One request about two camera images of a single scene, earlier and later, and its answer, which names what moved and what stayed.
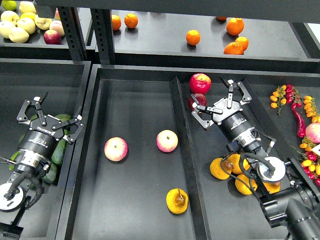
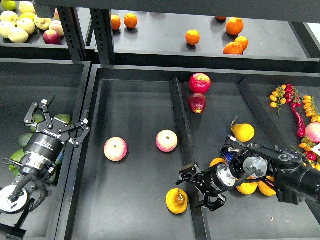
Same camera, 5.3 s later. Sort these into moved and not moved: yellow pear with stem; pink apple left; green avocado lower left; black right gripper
Moved: black right gripper
Not moved: pink apple left; green avocado lower left; yellow pear with stem
